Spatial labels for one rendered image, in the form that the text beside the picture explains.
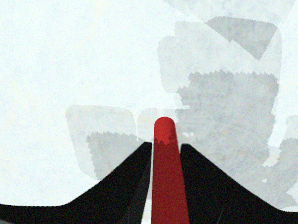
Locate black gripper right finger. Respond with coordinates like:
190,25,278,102
180,143,298,224

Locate red peg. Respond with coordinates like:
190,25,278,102
150,117,189,224

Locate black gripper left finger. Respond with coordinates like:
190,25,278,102
0,143,152,224

